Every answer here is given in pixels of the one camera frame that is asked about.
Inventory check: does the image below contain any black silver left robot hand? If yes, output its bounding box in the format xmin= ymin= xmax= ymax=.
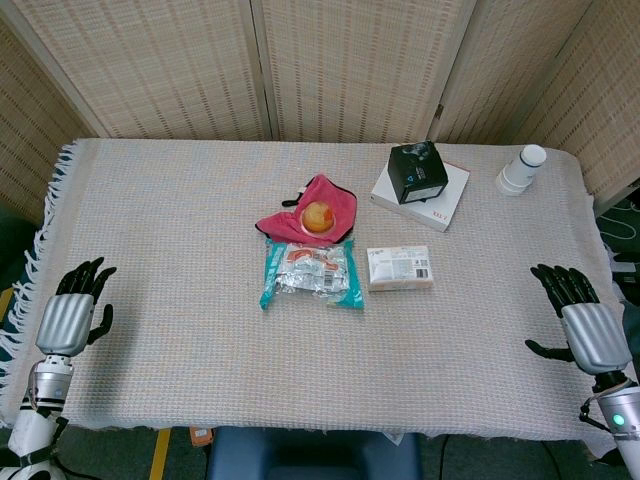
xmin=34 ymin=256 xmax=119 ymax=357

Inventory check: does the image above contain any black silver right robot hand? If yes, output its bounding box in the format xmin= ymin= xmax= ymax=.
xmin=524 ymin=263 xmax=632 ymax=375

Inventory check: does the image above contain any pink wipes packet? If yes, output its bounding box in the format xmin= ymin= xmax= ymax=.
xmin=366 ymin=244 xmax=434 ymax=293

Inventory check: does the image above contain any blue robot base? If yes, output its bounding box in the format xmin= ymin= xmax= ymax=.
xmin=206 ymin=427 xmax=424 ymax=480

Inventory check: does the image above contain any flat white box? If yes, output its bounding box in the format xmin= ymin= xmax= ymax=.
xmin=370 ymin=160 xmax=472 ymax=234

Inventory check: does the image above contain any black cube box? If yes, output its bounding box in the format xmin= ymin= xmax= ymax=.
xmin=387 ymin=140 xmax=449 ymax=205

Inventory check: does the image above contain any woven beige tablecloth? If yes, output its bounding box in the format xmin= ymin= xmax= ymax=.
xmin=0 ymin=137 xmax=640 ymax=459

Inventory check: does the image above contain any white plastic bottle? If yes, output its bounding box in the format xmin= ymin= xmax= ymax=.
xmin=495 ymin=144 xmax=547 ymax=197

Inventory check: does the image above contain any teal silver snack bag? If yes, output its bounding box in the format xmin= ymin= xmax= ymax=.
xmin=258 ymin=237 xmax=366 ymax=311

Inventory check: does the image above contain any bamboo folding screen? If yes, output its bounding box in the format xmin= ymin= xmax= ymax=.
xmin=0 ymin=0 xmax=640 ymax=224

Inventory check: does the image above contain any orange jelly cup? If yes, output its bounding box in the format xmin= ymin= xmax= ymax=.
xmin=300 ymin=200 xmax=335 ymax=235

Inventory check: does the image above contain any pink cloth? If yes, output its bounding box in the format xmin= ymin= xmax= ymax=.
xmin=254 ymin=173 xmax=359 ymax=246

